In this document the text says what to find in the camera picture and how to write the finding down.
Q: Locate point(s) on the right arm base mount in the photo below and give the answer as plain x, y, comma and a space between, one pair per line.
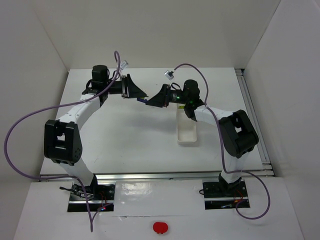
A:
215, 199

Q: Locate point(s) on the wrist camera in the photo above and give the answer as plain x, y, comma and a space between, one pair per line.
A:
169, 74
123, 65

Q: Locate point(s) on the red round button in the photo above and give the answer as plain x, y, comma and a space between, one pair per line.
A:
160, 227

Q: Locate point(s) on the purple lego brick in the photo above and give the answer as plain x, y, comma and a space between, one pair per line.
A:
142, 100

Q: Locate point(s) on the white divided sorting tray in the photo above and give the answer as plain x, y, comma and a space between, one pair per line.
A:
186, 131

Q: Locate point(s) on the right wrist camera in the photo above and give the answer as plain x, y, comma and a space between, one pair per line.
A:
169, 74

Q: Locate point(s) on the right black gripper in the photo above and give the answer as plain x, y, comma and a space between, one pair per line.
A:
168, 95

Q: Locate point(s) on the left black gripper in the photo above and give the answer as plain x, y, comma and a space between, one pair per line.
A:
126, 86

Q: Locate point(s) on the aluminium rail frame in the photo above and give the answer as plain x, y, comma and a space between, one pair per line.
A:
126, 139

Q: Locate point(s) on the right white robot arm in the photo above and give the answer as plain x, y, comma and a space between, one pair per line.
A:
235, 130

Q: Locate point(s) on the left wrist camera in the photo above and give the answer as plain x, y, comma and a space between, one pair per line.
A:
123, 65

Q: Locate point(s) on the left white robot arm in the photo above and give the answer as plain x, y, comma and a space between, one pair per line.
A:
62, 139

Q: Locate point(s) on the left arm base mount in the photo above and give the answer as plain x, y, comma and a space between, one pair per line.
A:
102, 200

